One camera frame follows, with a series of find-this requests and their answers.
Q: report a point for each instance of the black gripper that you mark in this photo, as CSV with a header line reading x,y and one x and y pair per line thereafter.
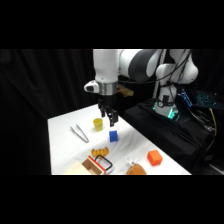
x,y
106,99

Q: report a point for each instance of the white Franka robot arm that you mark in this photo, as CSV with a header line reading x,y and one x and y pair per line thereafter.
x,y
106,66

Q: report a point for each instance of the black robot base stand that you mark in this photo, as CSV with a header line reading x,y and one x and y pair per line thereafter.
x,y
173,140

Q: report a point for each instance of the yellow plastic cup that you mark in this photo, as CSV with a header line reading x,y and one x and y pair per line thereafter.
x,y
98,124

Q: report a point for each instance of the blue cube block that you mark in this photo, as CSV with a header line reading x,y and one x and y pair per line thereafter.
x,y
113,136

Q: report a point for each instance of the silver metal tongs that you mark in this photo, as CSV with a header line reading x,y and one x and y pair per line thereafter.
x,y
79,132

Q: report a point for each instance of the brown toy croissant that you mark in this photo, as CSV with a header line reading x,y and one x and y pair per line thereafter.
x,y
100,152

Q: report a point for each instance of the light wooden cabinet box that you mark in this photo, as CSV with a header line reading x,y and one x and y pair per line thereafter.
x,y
77,168

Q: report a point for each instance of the orange cube block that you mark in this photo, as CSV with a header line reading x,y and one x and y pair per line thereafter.
x,y
155,157

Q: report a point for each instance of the black curtain backdrop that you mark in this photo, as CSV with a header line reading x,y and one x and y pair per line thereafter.
x,y
43,106

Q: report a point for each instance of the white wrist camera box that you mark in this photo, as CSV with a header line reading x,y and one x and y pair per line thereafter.
x,y
90,87

